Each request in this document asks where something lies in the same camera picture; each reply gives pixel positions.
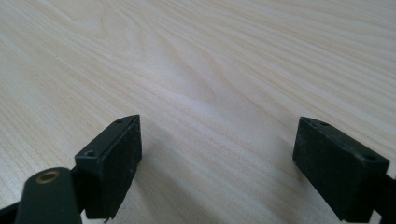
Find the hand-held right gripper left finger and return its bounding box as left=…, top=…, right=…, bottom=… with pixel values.
left=74, top=114, right=144, bottom=221

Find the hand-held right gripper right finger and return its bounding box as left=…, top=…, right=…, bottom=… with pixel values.
left=291, top=116, right=390, bottom=223

